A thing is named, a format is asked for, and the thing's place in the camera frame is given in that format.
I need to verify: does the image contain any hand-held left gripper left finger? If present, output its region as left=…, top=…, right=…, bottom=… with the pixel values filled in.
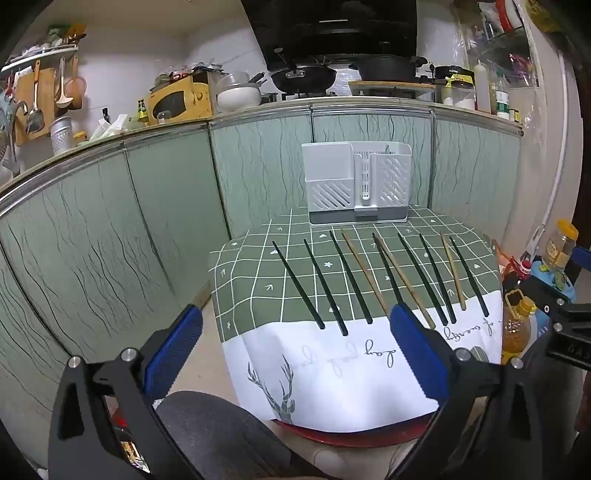
left=47, top=304, right=205, bottom=480

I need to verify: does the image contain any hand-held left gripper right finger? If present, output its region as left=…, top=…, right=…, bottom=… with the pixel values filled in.
left=389, top=304, right=544, bottom=480

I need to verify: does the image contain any white plastic utensil holder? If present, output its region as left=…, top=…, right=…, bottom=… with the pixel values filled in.
left=302, top=142, right=413, bottom=225

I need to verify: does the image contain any blue plastic container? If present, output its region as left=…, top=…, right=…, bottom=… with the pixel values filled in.
left=531, top=261, right=575, bottom=301

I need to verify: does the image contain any glass jar with yellow lid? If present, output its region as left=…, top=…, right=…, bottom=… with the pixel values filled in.
left=545, top=219, right=579, bottom=278

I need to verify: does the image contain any dark bottle with red cap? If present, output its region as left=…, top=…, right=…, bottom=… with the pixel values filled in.
left=501, top=258, right=532, bottom=287

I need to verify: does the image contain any yellow cooking oil bottle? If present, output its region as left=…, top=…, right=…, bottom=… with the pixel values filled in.
left=501, top=291, right=539, bottom=365

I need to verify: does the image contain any white plastic clip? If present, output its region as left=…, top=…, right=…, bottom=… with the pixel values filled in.
left=522, top=225, right=549, bottom=265

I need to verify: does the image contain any orange bag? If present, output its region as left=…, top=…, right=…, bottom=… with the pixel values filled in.
left=491, top=239, right=514, bottom=278

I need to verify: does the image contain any white pipe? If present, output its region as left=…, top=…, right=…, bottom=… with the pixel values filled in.
left=541, top=60, right=572, bottom=234

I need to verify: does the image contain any green checked tablecloth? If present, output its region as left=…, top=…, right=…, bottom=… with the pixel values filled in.
left=208, top=206, right=504, bottom=435

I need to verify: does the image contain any person's grey trouser leg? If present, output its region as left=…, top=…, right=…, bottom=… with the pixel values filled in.
left=157, top=391, right=333, bottom=480

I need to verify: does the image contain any red round table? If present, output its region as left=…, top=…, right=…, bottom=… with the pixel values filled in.
left=274, top=411, right=439, bottom=448

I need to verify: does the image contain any white squeeze bottle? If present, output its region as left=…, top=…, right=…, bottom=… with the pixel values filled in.
left=475, top=60, right=491, bottom=114

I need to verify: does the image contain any clear container with white powder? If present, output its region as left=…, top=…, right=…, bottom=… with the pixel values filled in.
left=443, top=79, right=476, bottom=110

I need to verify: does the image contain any black kitchen appliance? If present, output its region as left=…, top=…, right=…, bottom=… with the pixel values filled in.
left=434, top=66, right=476, bottom=86

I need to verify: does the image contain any white folded packet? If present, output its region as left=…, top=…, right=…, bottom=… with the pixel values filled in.
left=89, top=114, right=131, bottom=142

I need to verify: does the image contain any glass corner shelf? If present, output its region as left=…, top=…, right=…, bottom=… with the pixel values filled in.
left=462, top=0, right=541, bottom=88

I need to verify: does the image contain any metal canister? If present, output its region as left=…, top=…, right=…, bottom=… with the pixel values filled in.
left=50, top=115, right=75, bottom=155

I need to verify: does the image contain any yellow toaster oven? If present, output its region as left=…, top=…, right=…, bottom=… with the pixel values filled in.
left=148, top=74, right=213, bottom=123

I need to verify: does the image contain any white pot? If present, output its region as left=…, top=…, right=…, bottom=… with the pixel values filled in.
left=217, top=71, right=266, bottom=112

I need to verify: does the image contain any metal spatula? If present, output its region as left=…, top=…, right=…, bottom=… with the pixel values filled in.
left=25, top=60, right=45, bottom=134

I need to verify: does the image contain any black casserole pot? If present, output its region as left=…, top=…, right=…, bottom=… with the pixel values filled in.
left=355, top=55, right=428, bottom=84

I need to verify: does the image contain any metal ladle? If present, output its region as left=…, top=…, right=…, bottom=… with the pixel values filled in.
left=54, top=58, right=75, bottom=108

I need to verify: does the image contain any gas stove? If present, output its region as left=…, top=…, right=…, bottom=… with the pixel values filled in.
left=263, top=90, right=352, bottom=103

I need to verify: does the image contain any wooden cutting board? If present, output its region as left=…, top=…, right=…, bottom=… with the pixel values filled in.
left=14, top=68, right=56, bottom=146

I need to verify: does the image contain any black wok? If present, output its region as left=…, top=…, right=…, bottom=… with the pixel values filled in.
left=270, top=48, right=338, bottom=93

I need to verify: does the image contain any black range hood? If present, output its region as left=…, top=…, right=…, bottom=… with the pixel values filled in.
left=240, top=0, right=419, bottom=63

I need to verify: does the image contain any white wall shelf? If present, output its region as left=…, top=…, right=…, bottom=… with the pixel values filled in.
left=0, top=44, right=79, bottom=75

